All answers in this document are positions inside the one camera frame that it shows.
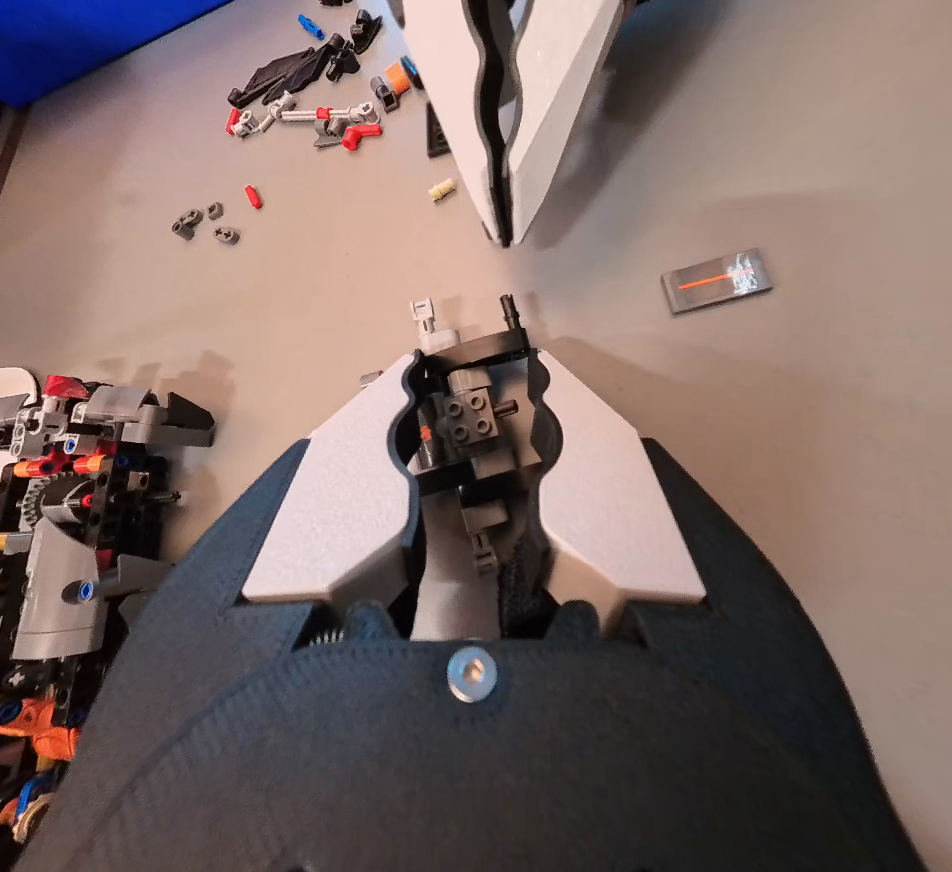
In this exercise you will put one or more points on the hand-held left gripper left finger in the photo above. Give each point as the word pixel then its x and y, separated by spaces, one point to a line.
pixel 327 515

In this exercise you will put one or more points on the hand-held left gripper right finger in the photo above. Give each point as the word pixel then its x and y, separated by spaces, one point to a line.
pixel 617 515

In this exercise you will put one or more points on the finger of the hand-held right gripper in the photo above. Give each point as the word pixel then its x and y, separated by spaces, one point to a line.
pixel 439 32
pixel 573 32

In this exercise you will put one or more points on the black grey lego subassembly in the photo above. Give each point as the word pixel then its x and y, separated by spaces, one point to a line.
pixel 468 426

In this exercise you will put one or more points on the red lego pin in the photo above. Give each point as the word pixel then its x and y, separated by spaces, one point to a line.
pixel 253 196

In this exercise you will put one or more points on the lego car chassis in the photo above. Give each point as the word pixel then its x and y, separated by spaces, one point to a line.
pixel 67 574

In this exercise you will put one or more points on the black lego plate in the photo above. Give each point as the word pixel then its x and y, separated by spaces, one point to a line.
pixel 437 136

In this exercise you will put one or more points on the small beige lego piece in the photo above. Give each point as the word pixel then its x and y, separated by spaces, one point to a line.
pixel 442 190

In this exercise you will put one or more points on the scattered lego pieces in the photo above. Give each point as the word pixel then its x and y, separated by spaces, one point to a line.
pixel 282 73

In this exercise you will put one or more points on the dark lego tile red stripe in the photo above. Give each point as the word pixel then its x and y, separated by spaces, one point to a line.
pixel 714 296

